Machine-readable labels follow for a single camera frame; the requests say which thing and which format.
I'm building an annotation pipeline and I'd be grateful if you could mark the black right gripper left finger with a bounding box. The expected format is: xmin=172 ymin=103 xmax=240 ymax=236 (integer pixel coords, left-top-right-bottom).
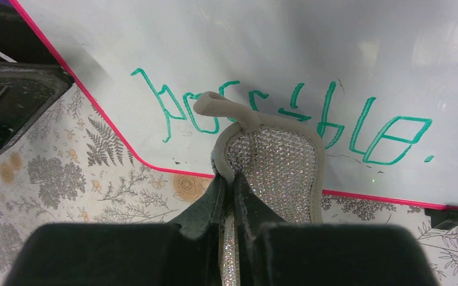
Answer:
xmin=5 ymin=176 xmax=226 ymax=285

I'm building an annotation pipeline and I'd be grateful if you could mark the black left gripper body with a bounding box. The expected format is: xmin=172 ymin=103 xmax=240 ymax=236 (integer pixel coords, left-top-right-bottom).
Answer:
xmin=0 ymin=1 xmax=57 ymax=65

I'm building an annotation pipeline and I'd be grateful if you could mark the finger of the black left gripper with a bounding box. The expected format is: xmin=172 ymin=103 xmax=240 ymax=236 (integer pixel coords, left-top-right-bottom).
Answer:
xmin=0 ymin=62 xmax=74 ymax=154

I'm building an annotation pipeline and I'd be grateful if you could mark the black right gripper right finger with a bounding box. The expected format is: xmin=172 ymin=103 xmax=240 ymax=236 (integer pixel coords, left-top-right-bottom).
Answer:
xmin=233 ymin=174 xmax=437 ymax=285

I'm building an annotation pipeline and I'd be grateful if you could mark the grey glitter eraser mitt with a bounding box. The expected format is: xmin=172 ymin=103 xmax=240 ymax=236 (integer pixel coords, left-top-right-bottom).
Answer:
xmin=192 ymin=91 xmax=327 ymax=286

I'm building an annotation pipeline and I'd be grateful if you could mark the pink framed whiteboard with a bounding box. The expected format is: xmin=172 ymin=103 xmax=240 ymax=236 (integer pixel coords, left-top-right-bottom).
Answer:
xmin=13 ymin=1 xmax=458 ymax=209

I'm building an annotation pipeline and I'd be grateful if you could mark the floral table mat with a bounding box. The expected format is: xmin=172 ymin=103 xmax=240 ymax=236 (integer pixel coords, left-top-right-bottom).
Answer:
xmin=0 ymin=87 xmax=458 ymax=285

